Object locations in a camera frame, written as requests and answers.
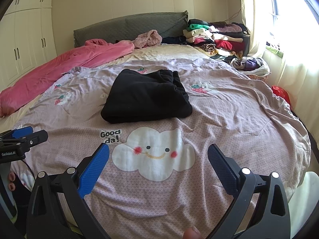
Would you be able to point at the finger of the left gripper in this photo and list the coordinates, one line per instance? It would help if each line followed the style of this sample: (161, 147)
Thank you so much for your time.
(16, 133)

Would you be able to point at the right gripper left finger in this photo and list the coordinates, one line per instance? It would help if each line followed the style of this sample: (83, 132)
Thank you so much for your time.
(93, 167)

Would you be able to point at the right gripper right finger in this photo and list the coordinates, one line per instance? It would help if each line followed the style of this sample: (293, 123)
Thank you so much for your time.
(226, 169)

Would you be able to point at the black sweatshirt orange cuffs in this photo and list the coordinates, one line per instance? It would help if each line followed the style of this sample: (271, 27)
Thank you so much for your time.
(138, 97)

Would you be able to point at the bag of clothes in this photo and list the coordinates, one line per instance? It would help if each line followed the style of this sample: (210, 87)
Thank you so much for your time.
(251, 66)

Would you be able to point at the pile of folded clothes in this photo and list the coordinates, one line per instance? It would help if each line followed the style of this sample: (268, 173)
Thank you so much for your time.
(218, 40)

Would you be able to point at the left hand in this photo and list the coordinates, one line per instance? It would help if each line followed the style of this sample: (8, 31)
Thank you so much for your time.
(11, 179)

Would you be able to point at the right hand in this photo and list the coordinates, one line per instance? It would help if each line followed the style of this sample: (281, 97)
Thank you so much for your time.
(192, 233)

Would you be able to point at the lilac strawberry print bedsheet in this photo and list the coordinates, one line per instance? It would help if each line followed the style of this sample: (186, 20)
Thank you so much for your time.
(158, 180)

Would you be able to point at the red bag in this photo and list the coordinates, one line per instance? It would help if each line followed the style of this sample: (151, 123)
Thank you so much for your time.
(280, 92)

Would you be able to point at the cream wardrobe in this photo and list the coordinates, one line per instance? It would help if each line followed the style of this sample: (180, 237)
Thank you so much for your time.
(26, 39)

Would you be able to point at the pink blanket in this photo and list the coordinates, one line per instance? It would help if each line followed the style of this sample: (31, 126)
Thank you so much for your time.
(93, 53)

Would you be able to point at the dark navy garment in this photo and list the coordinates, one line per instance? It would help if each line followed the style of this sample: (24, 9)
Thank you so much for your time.
(180, 40)

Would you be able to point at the dusty pink fuzzy garment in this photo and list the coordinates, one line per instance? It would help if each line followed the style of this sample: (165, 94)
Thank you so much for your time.
(150, 38)

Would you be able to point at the grey quilted headboard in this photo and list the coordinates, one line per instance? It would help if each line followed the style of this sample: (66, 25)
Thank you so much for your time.
(167, 24)

